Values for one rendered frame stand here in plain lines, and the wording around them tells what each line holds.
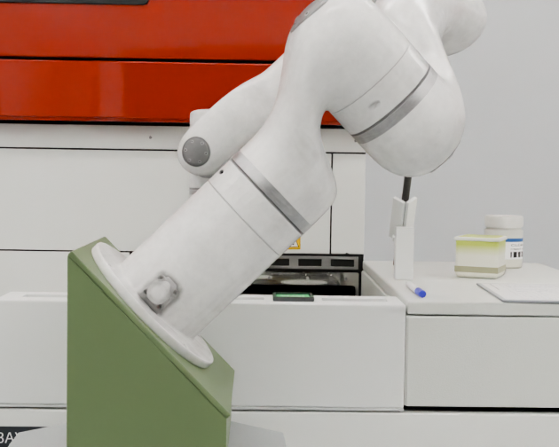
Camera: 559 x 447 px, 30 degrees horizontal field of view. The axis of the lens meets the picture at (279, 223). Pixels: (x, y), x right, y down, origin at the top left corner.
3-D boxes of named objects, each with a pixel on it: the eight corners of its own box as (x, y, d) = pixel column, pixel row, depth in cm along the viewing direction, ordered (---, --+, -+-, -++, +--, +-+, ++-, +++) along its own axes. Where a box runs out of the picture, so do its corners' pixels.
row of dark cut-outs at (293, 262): (131, 266, 201) (131, 253, 201) (358, 269, 201) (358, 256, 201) (131, 266, 200) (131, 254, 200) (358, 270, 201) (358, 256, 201)
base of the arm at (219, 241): (196, 379, 109) (323, 258, 109) (74, 247, 110) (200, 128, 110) (215, 358, 128) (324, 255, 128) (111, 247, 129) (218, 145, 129)
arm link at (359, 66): (310, 243, 114) (468, 94, 114) (194, 121, 110) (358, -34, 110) (294, 223, 126) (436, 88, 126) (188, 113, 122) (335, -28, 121)
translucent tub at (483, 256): (462, 272, 178) (463, 233, 178) (507, 275, 176) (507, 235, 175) (452, 277, 172) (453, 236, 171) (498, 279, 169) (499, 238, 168)
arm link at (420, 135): (302, 108, 115) (396, 210, 119) (382, 44, 109) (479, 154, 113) (375, -28, 157) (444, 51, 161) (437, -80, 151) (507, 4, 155)
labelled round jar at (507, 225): (479, 264, 195) (480, 214, 194) (516, 265, 195) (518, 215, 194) (487, 268, 188) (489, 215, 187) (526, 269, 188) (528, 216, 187)
